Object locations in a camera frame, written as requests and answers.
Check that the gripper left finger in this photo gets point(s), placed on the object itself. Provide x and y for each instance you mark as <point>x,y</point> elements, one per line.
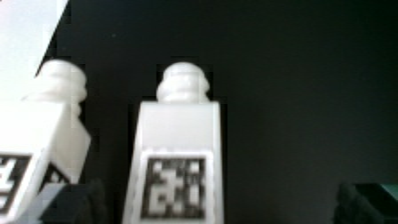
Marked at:
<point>69,204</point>

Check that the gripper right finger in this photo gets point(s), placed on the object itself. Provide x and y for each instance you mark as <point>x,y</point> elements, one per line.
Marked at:
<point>367,204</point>

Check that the white leg with tag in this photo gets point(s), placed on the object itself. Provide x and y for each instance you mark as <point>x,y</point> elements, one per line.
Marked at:
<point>175,187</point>

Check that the white square tabletop with sockets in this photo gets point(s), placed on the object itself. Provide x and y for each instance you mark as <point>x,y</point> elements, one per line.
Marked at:
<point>30,20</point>

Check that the white leg behind arm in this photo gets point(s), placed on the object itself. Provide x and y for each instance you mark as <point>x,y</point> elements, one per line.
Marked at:
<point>44,137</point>

